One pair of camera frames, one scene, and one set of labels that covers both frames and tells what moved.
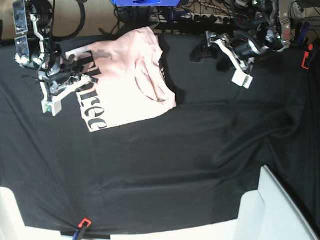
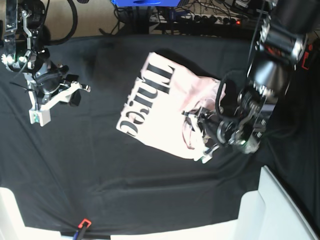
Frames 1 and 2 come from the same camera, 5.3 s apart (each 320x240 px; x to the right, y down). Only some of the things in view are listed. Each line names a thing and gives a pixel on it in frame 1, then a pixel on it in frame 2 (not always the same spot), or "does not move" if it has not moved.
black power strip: x=196 y=19 does not move
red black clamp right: x=306 y=56 does not move
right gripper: x=247 y=45 → x=222 y=130
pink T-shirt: x=132 y=82 → x=166 y=91
